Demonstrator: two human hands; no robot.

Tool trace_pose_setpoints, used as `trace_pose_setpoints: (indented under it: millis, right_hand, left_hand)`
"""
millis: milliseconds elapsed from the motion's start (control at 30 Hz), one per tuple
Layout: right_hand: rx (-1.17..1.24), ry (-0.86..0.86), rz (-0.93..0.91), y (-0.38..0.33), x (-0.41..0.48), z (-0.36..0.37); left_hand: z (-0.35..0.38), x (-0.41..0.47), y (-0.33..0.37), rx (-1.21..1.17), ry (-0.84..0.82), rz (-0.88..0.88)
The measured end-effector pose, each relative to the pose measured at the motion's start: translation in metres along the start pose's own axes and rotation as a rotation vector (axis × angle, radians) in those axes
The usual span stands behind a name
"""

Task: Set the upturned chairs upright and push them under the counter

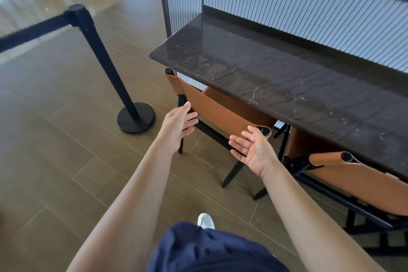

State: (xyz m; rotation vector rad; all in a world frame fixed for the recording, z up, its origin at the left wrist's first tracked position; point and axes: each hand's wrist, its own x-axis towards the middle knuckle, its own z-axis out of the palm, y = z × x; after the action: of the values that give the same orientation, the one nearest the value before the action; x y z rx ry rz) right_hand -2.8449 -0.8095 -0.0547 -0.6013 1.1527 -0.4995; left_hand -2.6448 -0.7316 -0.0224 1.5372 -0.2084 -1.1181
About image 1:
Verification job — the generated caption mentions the person's right hand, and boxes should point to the person's right hand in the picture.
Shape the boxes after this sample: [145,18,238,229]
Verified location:
[228,126,282,179]

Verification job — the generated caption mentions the black stanchion post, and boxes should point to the black stanchion post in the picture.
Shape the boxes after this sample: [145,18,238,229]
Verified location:
[64,4,156,135]

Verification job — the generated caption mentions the person's right forearm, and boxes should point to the person's right forearm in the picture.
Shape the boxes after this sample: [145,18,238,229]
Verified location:
[261,160,387,272]

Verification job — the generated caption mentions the person's left hand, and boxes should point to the person's left hand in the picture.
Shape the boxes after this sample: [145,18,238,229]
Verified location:
[157,102,199,155]

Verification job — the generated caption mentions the wide white ribbed counter panel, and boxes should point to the wide white ribbed counter panel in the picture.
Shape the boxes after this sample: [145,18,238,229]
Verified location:
[203,0,408,74]

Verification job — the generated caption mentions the narrow white ribbed counter panel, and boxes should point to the narrow white ribbed counter panel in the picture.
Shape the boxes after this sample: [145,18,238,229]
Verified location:
[165,0,207,91]

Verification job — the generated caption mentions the navy blue shorts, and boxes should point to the navy blue shorts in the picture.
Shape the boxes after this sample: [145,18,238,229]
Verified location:
[146,221,290,272]

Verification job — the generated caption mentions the dark marble bar counter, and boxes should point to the dark marble bar counter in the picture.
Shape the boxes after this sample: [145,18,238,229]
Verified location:
[149,0,408,184]

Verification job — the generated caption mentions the white shoe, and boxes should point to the white shoe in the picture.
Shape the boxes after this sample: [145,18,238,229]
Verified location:
[197,213,215,230]

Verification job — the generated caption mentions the black barrier belt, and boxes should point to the black barrier belt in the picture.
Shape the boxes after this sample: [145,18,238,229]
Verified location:
[0,14,72,54]

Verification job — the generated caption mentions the brown leather chair black frame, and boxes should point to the brown leather chair black frame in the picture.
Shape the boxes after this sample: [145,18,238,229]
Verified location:
[164,67,277,189]
[253,123,408,257]

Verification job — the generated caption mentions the person's left forearm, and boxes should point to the person's left forearm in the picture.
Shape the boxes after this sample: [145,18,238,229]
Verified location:
[66,139,175,272]

